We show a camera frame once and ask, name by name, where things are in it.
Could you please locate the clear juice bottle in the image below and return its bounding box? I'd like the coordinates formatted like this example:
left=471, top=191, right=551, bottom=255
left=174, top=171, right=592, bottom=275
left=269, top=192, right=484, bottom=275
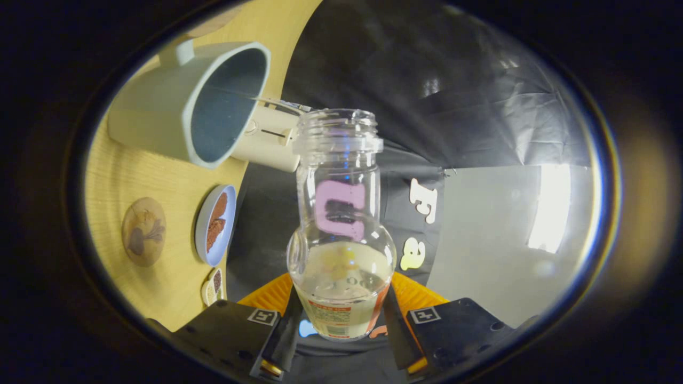
left=287, top=108, right=398, bottom=342

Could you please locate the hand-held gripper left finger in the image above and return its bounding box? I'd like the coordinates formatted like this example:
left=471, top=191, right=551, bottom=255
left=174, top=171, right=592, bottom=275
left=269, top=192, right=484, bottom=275
left=145, top=273, right=303, bottom=381

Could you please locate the blue dish with brown powder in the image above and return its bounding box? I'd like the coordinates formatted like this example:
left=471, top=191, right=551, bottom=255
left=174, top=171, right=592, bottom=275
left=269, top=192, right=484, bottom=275
left=194, top=184, right=237, bottom=267

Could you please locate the black backdrop cloth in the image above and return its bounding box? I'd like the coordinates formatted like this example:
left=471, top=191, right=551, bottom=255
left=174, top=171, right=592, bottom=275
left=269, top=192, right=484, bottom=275
left=226, top=0, right=598, bottom=382

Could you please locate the wooden table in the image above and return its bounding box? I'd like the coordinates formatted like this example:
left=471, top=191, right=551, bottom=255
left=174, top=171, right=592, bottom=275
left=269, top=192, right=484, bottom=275
left=84, top=0, right=324, bottom=333

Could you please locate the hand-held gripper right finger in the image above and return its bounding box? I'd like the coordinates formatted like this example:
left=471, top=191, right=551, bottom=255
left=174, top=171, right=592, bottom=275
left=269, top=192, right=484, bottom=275
left=381, top=271, right=541, bottom=380

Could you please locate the round wooden printed coaster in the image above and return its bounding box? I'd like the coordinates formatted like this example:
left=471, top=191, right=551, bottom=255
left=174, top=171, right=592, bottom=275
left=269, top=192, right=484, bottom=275
left=121, top=197, right=167, bottom=268

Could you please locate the pale grey cup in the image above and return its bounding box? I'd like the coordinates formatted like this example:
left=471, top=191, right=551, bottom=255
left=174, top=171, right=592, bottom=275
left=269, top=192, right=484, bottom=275
left=108, top=38, right=272, bottom=170

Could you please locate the small dish with brown powder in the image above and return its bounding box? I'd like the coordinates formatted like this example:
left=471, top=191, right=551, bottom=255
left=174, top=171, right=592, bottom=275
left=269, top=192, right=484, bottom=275
left=201, top=267, right=224, bottom=307

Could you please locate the grey flat panel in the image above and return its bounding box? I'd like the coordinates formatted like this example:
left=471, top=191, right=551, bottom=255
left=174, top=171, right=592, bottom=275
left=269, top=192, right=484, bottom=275
left=426, top=164, right=596, bottom=329

